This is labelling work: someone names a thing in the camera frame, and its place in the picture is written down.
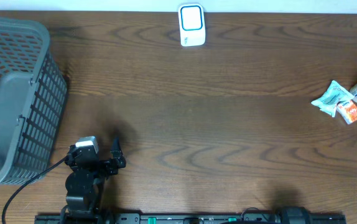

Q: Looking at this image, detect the green toilet tissue pack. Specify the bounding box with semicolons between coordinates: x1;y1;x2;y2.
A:
311;80;354;118

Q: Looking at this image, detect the orange snack box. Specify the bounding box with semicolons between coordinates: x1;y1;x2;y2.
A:
336;100;357;124

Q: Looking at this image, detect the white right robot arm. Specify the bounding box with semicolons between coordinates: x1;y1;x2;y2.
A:
276;207;312;224

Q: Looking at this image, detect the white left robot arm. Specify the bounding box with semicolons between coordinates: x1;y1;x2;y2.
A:
65;136;126;220

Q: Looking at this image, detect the white barcode scanner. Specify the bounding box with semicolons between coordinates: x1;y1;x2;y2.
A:
178;3;206;47

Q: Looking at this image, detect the dark grey plastic basket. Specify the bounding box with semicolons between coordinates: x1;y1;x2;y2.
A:
0;17;67;185

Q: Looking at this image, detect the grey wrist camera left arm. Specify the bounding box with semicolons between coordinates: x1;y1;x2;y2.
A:
75;136;99;154

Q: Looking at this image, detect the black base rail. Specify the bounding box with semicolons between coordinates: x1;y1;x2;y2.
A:
34;213;347;224

